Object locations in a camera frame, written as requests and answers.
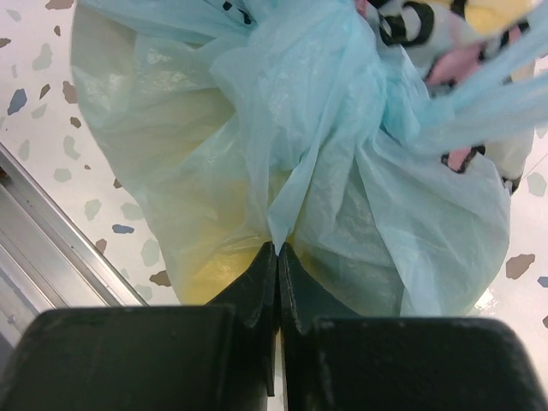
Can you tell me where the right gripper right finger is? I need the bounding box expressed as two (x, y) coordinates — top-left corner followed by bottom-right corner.
(277, 245), (547, 410)

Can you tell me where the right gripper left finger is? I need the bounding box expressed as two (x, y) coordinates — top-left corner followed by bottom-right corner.
(1, 243), (277, 410)

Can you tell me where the blue printed plastic bag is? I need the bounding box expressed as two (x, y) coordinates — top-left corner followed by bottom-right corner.
(72, 1), (547, 316)

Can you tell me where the aluminium frame rail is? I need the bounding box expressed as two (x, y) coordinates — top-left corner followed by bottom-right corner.
(1, 147), (146, 347)

